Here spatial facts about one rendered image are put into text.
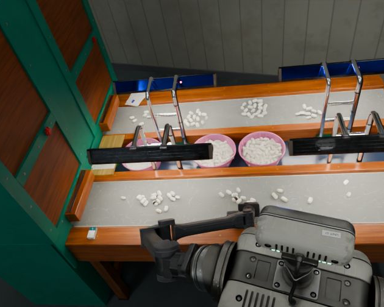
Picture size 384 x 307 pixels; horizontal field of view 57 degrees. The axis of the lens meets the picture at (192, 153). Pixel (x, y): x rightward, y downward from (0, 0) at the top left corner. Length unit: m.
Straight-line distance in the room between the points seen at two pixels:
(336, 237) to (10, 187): 1.25
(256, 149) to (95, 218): 1.00
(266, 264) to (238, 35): 2.94
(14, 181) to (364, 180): 1.65
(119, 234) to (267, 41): 2.42
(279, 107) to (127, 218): 1.19
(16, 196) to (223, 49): 2.69
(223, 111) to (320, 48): 1.48
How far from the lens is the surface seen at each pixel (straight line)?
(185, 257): 0.98
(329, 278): 0.92
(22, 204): 1.67
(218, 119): 2.31
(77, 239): 1.96
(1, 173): 1.56
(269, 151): 2.10
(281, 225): 0.75
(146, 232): 1.41
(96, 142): 2.31
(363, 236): 1.80
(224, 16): 3.58
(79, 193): 2.00
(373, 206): 1.93
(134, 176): 2.07
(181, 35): 3.85
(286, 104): 2.40
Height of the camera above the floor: 2.28
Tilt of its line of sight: 46 degrees down
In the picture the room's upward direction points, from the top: 13 degrees counter-clockwise
